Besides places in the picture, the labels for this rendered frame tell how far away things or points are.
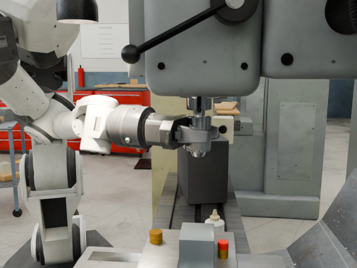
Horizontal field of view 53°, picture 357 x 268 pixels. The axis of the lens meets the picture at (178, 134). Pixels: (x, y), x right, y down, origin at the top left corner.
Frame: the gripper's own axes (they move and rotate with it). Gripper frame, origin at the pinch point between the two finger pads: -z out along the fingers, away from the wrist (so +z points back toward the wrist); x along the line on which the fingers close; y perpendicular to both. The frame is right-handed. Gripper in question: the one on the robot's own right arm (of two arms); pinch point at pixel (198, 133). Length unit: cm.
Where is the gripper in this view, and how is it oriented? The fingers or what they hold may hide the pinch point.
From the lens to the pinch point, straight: 68.7
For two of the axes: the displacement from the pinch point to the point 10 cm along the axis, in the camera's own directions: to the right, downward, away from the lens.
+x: 4.2, -1.7, 8.9
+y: -0.1, 9.8, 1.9
